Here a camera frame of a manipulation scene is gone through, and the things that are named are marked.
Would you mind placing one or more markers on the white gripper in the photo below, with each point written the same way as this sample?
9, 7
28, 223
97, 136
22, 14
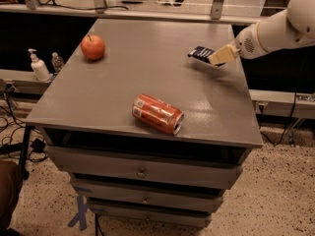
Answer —
248, 42

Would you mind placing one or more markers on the dark blue rxbar wrapper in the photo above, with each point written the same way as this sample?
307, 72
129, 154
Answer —
202, 53

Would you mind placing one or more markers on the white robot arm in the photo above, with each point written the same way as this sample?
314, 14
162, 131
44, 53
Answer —
291, 28

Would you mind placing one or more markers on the red coke can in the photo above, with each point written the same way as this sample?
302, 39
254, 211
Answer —
158, 114

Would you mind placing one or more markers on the red apple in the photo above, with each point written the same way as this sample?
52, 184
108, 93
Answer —
93, 47

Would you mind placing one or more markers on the top grey drawer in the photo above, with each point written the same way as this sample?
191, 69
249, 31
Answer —
144, 168

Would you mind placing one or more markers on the grey drawer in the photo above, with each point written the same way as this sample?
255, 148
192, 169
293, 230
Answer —
139, 195
144, 168
174, 216

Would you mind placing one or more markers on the white pump sanitizer bottle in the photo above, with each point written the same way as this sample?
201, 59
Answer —
38, 66

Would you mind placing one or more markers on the middle grey drawer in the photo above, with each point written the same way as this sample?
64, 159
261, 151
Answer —
139, 195

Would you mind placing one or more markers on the bottom grey drawer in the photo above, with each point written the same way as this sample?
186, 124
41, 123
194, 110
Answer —
174, 216

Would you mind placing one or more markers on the brown object at edge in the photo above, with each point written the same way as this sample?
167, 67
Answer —
11, 182

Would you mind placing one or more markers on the metal railing frame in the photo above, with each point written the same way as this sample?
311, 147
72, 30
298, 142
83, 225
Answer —
239, 12

